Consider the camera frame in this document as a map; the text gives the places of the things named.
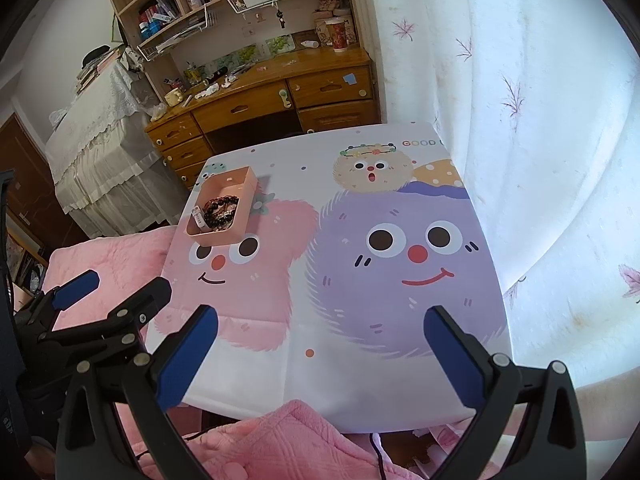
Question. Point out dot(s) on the wooden desk with drawers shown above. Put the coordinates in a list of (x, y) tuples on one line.
[(240, 105)]

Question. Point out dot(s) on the hanging keys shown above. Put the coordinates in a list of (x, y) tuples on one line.
[(280, 20)]

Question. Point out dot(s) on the red and white paper cup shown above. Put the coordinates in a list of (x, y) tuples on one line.
[(337, 35)]

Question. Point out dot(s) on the white tube bottle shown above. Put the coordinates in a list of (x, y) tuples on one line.
[(310, 44)]

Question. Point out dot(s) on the pink fluffy blanket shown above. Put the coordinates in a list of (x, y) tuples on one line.
[(280, 440)]

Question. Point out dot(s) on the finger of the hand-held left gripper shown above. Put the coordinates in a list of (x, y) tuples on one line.
[(75, 285), (145, 300)]

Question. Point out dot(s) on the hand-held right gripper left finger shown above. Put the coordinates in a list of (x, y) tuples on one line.
[(185, 355)]

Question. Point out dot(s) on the brown doodled paper bag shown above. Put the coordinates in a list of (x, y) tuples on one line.
[(321, 30)]

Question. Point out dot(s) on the white band wristwatch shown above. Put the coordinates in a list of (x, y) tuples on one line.
[(199, 217)]

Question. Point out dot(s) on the pink plastic tray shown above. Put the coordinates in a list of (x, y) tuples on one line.
[(235, 225)]

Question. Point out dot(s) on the dark wooden door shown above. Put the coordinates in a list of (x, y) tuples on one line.
[(30, 180)]

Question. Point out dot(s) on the cartoon printed tablecloth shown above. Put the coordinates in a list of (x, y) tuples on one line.
[(300, 270)]

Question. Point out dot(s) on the white drawer safety latch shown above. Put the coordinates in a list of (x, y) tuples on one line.
[(285, 96)]

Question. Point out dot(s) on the white leaf print curtain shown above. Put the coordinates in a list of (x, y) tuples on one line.
[(550, 110)]

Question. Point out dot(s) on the clear plastic bag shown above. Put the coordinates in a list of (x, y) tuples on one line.
[(158, 111)]

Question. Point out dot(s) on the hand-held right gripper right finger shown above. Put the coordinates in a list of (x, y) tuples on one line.
[(455, 360)]

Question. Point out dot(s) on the white lace cloth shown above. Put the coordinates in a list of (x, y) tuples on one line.
[(100, 150)]

